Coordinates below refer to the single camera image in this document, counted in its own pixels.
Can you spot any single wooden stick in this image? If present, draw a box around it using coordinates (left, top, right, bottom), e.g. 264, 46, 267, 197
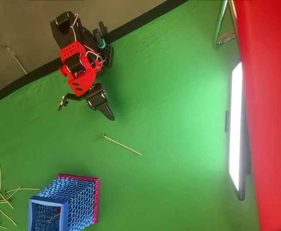
102, 134, 142, 156

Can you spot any blue and pink mesh basket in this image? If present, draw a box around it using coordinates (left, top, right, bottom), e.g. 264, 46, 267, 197
27, 173, 100, 231

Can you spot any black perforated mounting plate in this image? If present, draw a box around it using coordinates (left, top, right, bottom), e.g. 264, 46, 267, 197
99, 43, 114, 68

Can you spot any green cloth with black rim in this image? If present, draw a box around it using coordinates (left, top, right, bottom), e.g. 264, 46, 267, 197
0, 0, 260, 231

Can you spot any flat LED light panel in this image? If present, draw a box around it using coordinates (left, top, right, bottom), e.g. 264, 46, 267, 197
224, 61, 252, 202

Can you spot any chrome tube stand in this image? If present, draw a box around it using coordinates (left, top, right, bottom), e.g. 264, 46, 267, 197
212, 0, 237, 49

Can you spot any red blurred panel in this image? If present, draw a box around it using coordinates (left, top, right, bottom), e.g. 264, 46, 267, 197
231, 0, 281, 231

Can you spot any black gripper camera bracket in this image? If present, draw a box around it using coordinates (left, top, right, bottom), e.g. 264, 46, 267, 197
58, 92, 83, 112

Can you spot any red white wrist wire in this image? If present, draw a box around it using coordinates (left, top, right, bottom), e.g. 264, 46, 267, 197
84, 44, 105, 72

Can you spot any black clamp with teal ring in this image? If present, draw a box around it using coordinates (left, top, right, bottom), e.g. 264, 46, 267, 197
92, 21, 107, 49

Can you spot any red white forearm wire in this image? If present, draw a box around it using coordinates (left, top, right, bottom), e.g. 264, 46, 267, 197
70, 13, 80, 46

